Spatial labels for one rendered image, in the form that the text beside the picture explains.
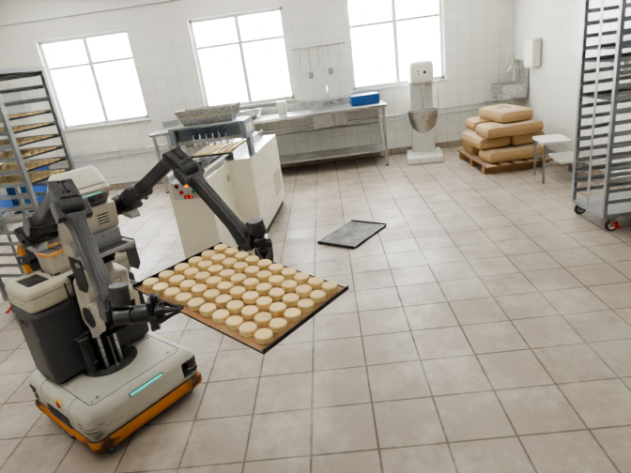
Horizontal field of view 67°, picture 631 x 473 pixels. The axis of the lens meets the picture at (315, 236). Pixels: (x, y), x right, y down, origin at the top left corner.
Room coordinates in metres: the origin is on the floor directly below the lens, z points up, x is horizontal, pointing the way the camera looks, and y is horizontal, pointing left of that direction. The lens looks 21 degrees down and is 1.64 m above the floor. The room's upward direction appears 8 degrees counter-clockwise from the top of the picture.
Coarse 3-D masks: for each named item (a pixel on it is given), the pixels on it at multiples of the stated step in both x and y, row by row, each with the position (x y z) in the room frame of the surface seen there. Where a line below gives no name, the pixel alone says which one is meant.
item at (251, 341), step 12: (144, 288) 1.46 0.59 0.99; (216, 288) 1.43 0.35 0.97; (168, 300) 1.38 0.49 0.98; (204, 300) 1.36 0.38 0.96; (240, 300) 1.35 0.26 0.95; (192, 312) 1.30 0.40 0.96; (240, 312) 1.29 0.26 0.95; (264, 312) 1.28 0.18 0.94; (300, 312) 1.27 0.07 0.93; (312, 312) 1.26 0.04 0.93; (216, 324) 1.23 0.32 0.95; (288, 324) 1.21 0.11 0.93; (240, 336) 1.16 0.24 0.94; (276, 336) 1.15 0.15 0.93; (264, 348) 1.11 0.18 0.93
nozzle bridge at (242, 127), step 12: (240, 120) 4.39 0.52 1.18; (252, 120) 4.68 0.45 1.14; (168, 132) 4.50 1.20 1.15; (180, 132) 4.57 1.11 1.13; (192, 132) 4.55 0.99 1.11; (216, 132) 4.51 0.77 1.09; (228, 132) 4.50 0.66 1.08; (240, 132) 4.39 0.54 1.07; (252, 132) 4.60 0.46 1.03; (180, 144) 4.52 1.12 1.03; (252, 144) 4.53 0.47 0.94
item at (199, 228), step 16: (208, 176) 3.81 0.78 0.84; (224, 176) 4.17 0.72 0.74; (224, 192) 4.08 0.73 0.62; (176, 208) 3.78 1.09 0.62; (192, 208) 3.76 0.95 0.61; (208, 208) 3.74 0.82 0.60; (192, 224) 3.76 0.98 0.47; (208, 224) 3.74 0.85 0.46; (192, 240) 3.77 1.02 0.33; (208, 240) 3.75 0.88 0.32; (224, 240) 3.84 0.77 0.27
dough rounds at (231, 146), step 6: (216, 144) 4.97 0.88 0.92; (228, 144) 4.85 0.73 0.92; (234, 144) 4.82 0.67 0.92; (240, 144) 4.82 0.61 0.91; (204, 150) 4.66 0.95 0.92; (210, 150) 4.59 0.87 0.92; (216, 150) 4.56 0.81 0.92; (222, 150) 4.50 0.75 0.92; (228, 150) 4.45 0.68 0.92; (234, 150) 4.53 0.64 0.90
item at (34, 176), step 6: (30, 174) 3.78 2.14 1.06; (36, 174) 3.74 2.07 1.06; (42, 174) 3.71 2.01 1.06; (48, 174) 3.66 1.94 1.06; (54, 174) 3.68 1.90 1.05; (0, 180) 3.68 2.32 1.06; (6, 180) 3.62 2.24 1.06; (12, 180) 3.58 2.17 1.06; (18, 180) 3.55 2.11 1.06; (30, 180) 3.47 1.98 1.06; (36, 180) 3.50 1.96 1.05
